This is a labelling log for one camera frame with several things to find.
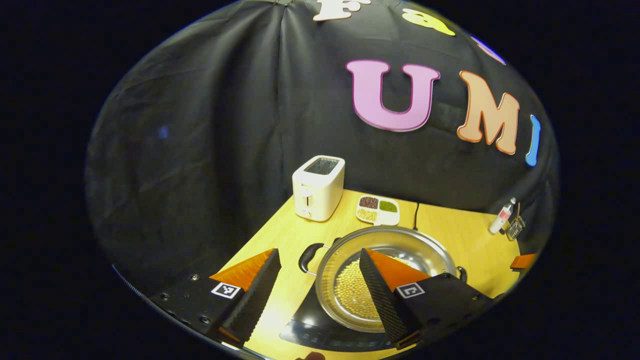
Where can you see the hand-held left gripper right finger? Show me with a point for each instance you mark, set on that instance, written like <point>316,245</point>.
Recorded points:
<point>382,300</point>

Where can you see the small glass jar with stick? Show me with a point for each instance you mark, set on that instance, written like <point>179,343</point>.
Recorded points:
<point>515,229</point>

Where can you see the small clear bottle pink label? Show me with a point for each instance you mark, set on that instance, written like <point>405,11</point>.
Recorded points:
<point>501,220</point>

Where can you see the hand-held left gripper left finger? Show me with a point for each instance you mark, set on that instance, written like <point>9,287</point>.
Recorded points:
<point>255,295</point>

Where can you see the black induction cooktop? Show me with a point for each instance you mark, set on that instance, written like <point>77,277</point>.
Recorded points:
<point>320,332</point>

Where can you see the white toaster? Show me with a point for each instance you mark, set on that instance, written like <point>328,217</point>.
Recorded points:
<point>317,192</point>

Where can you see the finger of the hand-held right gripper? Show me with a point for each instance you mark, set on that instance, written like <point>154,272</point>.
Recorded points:
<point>522,261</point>

